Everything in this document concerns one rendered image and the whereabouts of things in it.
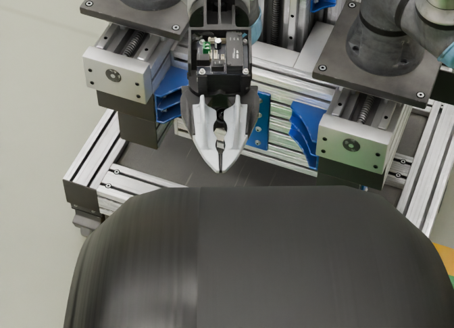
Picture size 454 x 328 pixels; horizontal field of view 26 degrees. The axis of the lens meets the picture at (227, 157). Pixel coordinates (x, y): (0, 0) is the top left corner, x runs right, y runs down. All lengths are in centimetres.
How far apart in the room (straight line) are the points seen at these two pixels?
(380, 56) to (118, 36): 54
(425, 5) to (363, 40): 22
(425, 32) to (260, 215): 99
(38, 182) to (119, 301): 197
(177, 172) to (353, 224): 162
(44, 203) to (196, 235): 188
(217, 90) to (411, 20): 69
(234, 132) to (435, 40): 71
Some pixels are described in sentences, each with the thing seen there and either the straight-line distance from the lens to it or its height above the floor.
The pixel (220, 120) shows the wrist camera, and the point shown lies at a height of 115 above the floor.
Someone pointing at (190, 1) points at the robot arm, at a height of 127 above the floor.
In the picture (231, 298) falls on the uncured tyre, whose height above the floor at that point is 147.
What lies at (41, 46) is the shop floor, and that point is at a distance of 301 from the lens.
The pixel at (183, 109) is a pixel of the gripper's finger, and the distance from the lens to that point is 112.
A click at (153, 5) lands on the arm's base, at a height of 73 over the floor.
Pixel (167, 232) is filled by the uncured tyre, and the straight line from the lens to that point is 75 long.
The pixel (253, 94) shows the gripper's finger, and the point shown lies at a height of 123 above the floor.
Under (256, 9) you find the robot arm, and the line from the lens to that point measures 131.
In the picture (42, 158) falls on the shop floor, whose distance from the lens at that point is 271.
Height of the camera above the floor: 205
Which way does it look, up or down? 50 degrees down
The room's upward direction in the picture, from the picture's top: straight up
